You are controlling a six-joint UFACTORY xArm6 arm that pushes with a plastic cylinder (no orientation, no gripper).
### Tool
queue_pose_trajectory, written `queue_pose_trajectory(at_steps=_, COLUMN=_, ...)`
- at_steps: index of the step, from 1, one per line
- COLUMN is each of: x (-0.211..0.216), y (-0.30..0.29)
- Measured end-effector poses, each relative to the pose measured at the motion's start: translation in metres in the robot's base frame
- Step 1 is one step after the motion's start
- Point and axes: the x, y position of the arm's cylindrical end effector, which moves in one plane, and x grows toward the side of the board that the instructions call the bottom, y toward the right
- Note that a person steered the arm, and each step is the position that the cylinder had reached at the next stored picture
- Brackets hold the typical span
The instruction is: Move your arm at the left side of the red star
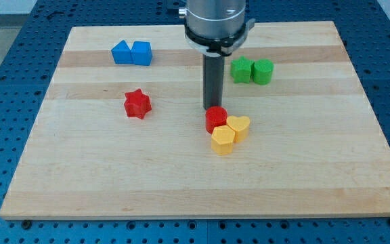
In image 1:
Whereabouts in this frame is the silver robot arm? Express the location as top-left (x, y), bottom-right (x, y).
top-left (179, 0), bottom-right (255, 58)

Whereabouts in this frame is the red star block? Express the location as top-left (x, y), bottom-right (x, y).
top-left (124, 89), bottom-right (152, 119)

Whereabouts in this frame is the green star block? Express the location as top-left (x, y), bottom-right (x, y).
top-left (230, 56), bottom-right (254, 83)

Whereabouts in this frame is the red cylinder block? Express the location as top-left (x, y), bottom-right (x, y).
top-left (205, 106), bottom-right (228, 134)

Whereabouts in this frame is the yellow hexagon block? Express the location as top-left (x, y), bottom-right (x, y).
top-left (211, 125), bottom-right (235, 155)

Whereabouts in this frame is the yellow heart block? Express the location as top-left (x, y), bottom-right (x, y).
top-left (226, 116), bottom-right (251, 143)

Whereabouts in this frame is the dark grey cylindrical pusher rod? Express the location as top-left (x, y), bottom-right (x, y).
top-left (202, 56), bottom-right (225, 110)

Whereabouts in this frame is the wooden board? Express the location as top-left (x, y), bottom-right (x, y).
top-left (0, 21), bottom-right (390, 220)

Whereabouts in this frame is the green cylinder block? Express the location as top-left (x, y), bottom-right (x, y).
top-left (252, 59), bottom-right (274, 85)

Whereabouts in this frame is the blue cube block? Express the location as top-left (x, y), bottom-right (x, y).
top-left (131, 41), bottom-right (152, 66)

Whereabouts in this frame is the blue triangle block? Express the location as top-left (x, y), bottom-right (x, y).
top-left (111, 40), bottom-right (133, 64)

